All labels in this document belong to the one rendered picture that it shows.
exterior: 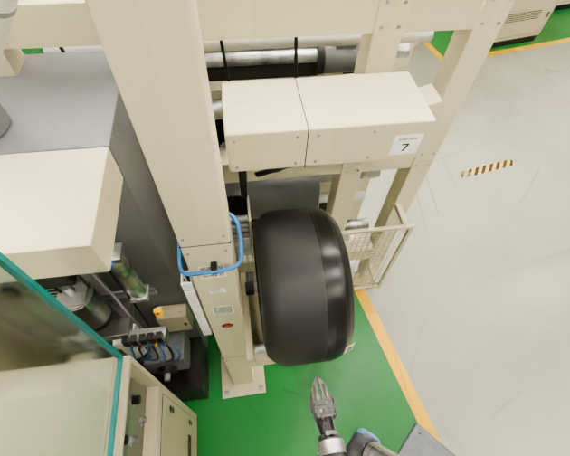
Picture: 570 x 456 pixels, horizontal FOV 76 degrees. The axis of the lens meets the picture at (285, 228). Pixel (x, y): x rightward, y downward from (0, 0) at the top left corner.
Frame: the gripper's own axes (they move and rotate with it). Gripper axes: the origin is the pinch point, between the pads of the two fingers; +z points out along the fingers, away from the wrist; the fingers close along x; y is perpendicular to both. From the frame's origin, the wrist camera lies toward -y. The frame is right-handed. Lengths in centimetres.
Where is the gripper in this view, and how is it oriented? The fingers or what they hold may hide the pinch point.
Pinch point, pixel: (317, 381)
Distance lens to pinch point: 149.2
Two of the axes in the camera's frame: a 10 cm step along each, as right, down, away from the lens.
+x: -9.9, 1.0, -1.1
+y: 0.2, -6.6, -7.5
